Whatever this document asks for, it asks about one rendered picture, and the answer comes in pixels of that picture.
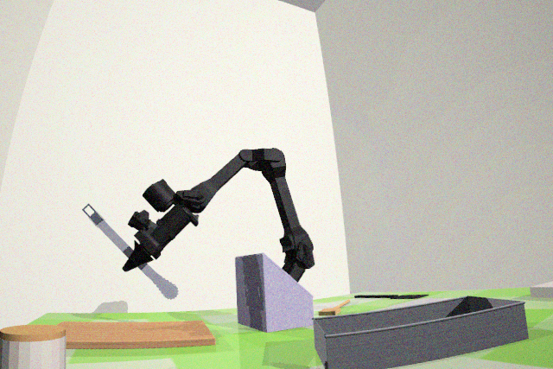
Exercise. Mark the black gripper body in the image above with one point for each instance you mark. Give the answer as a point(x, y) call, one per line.
point(154, 243)

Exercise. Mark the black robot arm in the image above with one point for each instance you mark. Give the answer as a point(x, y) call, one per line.
point(295, 242)

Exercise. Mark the wooden board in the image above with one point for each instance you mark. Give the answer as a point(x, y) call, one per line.
point(125, 335)

